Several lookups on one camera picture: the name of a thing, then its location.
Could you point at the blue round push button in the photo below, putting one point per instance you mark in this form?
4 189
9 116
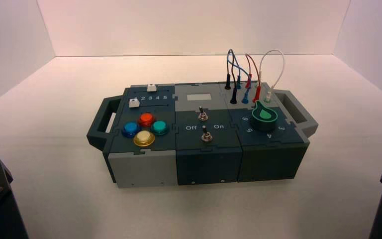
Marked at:
130 128

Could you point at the yellow round push button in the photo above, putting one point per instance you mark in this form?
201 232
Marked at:
144 138

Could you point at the white slider knob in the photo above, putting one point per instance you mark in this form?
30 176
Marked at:
151 87
134 103

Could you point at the dark teal grey control box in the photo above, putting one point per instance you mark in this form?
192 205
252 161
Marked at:
207 158

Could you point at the red round push button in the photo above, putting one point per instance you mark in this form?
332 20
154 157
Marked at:
146 118

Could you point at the green round push button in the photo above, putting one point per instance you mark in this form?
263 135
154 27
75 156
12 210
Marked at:
159 127

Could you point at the metal toggle switch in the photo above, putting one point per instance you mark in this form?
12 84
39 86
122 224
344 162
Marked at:
206 136
203 115

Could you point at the green black rotary knob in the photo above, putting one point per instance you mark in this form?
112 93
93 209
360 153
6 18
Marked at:
263 117

